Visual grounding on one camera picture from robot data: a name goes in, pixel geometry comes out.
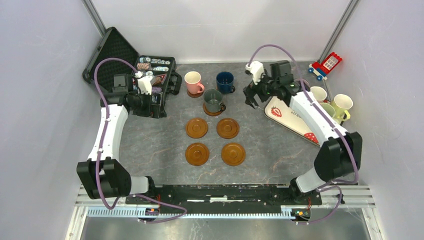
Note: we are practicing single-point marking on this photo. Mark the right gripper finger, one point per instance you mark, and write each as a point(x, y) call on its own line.
point(254, 103)
point(249, 93)

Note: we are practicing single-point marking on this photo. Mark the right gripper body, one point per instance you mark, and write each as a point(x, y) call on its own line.
point(266, 87)

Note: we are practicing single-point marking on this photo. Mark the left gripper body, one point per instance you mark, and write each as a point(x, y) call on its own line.
point(143, 106)

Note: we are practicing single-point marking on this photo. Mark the dark blue mug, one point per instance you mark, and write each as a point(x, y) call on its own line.
point(225, 78)

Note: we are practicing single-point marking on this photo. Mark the dark green mug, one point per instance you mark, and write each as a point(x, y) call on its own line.
point(213, 101)

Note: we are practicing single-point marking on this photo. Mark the grooved wooden coaster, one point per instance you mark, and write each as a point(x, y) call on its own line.
point(213, 114)

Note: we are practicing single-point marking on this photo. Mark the light green mug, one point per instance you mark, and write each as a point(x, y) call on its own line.
point(329, 109)

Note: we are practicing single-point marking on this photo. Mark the dark brown coaster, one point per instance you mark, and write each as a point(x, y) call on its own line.
point(194, 95)

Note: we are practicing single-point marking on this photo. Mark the yellow mug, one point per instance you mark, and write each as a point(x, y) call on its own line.
point(342, 104)

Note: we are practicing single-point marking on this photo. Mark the light wooden coaster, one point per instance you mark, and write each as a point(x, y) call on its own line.
point(226, 89)

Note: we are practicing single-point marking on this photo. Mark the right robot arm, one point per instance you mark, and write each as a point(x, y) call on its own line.
point(340, 151)

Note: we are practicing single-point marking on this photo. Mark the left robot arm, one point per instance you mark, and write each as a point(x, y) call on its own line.
point(101, 174)

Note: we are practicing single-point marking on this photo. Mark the strawberry pattern tray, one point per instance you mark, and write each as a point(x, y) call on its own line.
point(279, 112)

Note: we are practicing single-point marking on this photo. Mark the cream pink mug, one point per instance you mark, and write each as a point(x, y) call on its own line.
point(319, 93)

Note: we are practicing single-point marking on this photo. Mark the red blue toy truck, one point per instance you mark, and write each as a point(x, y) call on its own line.
point(322, 69)

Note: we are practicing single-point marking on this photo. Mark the black poker chip case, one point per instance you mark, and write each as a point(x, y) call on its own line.
point(114, 55)

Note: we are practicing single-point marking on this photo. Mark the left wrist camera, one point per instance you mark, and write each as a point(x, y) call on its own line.
point(144, 83)

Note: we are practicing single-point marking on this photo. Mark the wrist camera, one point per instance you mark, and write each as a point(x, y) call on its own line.
point(144, 83)
point(256, 70)

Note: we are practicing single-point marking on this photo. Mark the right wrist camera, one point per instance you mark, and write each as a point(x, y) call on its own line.
point(256, 70)

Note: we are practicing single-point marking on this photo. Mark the aluminium frame rail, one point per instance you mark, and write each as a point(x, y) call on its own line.
point(354, 197)

